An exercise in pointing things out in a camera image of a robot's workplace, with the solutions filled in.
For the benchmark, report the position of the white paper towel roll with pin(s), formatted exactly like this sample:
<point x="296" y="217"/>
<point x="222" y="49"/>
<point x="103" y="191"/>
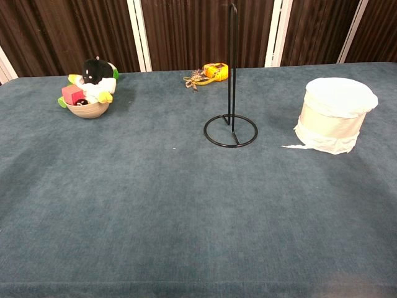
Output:
<point x="332" y="118"/>

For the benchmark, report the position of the blue table cloth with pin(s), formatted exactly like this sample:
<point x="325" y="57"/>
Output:
<point x="173" y="201"/>

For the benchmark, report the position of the yellow tape measure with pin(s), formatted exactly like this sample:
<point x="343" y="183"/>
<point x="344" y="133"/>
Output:
<point x="216" y="71"/>

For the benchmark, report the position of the beige ceramic bowl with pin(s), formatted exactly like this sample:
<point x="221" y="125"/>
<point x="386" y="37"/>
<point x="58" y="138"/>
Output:
<point x="88" y="110"/>

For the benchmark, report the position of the dark brown curtain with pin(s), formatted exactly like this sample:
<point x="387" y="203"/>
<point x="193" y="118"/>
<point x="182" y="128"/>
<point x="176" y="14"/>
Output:
<point x="198" y="31"/>

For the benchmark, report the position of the black white plush toy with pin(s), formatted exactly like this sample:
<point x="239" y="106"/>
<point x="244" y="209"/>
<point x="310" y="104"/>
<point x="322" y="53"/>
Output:
<point x="96" y="82"/>

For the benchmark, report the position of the small black ball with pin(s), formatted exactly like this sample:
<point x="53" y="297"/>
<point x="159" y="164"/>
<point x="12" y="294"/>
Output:
<point x="81" y="102"/>

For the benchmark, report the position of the red cube block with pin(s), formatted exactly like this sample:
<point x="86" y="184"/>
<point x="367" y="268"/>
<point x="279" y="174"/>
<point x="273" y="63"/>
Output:
<point x="72" y="94"/>

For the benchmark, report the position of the white partition frame post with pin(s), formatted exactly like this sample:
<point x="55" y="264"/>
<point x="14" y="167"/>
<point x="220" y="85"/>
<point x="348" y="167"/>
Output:
<point x="278" y="32"/>
<point x="139" y="35"/>
<point x="6" y="68"/>
<point x="352" y="32"/>

